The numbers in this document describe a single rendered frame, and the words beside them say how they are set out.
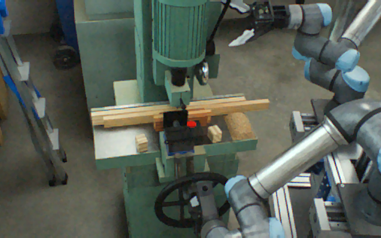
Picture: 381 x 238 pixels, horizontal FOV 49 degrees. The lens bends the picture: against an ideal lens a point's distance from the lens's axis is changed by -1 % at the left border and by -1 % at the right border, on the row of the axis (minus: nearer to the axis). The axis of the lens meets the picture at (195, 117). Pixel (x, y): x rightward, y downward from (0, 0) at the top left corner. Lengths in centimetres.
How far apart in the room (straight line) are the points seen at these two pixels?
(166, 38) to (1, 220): 159
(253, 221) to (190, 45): 58
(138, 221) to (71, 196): 83
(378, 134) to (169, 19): 68
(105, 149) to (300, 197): 121
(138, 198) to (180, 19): 75
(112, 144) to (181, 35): 48
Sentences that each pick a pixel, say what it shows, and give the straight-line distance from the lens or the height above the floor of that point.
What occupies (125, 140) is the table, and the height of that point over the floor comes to 90.
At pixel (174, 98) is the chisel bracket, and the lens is 151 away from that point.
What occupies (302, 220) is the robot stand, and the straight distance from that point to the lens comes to 228.
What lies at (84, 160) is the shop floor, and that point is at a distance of 275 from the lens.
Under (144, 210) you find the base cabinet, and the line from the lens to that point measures 176.
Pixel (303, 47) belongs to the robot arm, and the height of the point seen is 126.
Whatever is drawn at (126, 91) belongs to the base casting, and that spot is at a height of 80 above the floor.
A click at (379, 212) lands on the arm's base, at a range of 155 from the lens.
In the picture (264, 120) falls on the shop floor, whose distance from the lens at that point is 307.
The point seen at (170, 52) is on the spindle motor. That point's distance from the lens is 137.
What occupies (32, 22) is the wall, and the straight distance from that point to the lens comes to 400.
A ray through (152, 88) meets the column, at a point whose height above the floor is 92.
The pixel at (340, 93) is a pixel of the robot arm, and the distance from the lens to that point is 182.
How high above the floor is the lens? 199
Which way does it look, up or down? 41 degrees down
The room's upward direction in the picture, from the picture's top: 4 degrees clockwise
